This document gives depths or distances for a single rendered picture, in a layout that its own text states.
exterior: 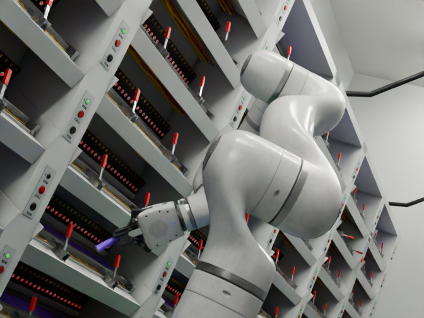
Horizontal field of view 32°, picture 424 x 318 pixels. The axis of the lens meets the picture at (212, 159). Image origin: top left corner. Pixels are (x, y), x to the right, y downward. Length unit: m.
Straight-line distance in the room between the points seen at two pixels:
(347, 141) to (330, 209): 2.60
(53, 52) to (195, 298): 0.73
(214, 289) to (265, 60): 0.56
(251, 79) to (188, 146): 0.89
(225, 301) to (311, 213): 0.19
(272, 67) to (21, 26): 0.52
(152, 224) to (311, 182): 0.75
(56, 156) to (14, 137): 0.14
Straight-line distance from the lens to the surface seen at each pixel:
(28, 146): 1.66
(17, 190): 1.69
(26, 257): 1.77
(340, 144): 3.80
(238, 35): 2.52
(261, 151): 1.15
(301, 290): 3.58
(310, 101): 1.42
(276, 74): 1.50
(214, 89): 2.43
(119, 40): 1.81
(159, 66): 1.99
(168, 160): 2.14
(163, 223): 1.84
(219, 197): 1.14
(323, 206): 1.17
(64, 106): 1.72
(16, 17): 1.56
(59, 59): 1.67
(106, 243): 1.87
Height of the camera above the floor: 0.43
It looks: 15 degrees up
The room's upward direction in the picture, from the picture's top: 24 degrees clockwise
